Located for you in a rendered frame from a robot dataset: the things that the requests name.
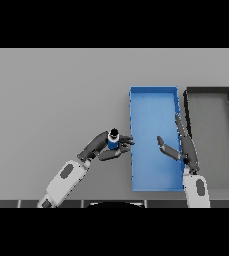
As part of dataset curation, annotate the dark grey bin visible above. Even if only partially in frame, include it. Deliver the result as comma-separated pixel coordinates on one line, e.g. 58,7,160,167
183,86,229,190

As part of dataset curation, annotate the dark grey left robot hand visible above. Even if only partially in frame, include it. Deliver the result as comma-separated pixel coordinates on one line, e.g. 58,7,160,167
77,131,136,164

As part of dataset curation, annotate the blue pipe with dark end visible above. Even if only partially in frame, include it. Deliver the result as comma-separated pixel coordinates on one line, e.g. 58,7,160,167
107,127,121,150

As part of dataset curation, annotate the blue bin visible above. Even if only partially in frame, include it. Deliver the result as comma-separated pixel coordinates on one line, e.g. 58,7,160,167
129,85,186,192

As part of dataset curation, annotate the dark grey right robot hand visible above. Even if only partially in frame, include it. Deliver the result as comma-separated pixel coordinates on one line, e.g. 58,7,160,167
156,113,200,174

